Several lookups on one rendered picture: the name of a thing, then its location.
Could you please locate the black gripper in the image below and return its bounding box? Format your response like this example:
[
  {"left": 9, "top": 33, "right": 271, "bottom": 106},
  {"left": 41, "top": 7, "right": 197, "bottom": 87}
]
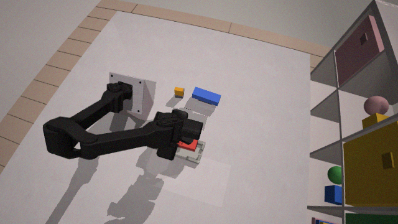
[{"left": 157, "top": 109, "right": 188, "bottom": 160}]

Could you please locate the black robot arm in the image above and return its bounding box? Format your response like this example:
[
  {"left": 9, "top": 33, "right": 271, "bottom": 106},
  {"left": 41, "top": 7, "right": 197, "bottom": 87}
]
[{"left": 43, "top": 81, "right": 203, "bottom": 160}]

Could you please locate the blue bar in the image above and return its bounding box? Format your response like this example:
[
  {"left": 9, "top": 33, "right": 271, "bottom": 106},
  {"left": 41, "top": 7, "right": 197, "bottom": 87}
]
[{"left": 192, "top": 87, "right": 221, "bottom": 106}]

